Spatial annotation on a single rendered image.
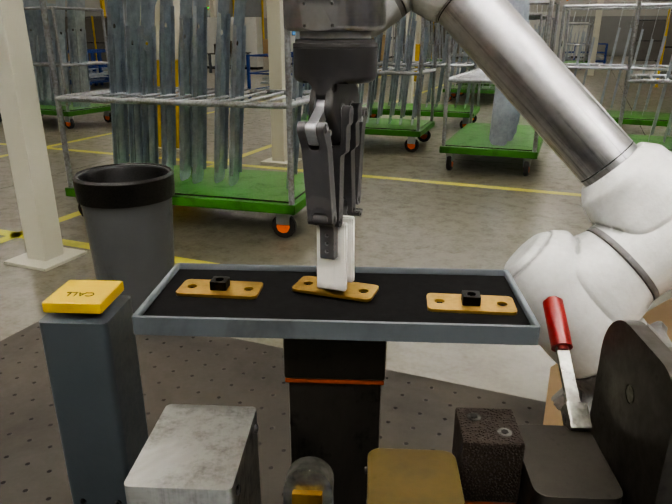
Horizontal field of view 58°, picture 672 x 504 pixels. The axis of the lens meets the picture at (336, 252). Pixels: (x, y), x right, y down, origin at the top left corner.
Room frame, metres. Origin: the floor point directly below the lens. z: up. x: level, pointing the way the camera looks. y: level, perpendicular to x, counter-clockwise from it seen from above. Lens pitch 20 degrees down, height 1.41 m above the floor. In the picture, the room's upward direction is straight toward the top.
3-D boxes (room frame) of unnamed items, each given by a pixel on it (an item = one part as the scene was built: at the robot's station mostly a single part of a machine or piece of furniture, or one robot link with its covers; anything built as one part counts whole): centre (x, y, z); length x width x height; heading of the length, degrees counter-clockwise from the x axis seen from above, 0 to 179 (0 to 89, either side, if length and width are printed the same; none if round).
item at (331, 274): (0.55, 0.00, 1.20); 0.03 x 0.01 x 0.07; 71
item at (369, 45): (0.56, 0.00, 1.36); 0.08 x 0.07 x 0.09; 161
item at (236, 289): (0.57, 0.12, 1.17); 0.08 x 0.04 x 0.01; 84
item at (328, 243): (0.54, 0.01, 1.23); 0.03 x 0.01 x 0.05; 161
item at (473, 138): (7.10, -1.91, 0.89); 1.90 x 1.00 x 1.77; 159
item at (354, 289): (0.56, 0.00, 1.17); 0.08 x 0.04 x 0.01; 71
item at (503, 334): (0.55, 0.00, 1.16); 0.37 x 0.14 x 0.02; 87
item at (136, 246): (3.08, 1.10, 0.36); 0.50 x 0.50 x 0.73
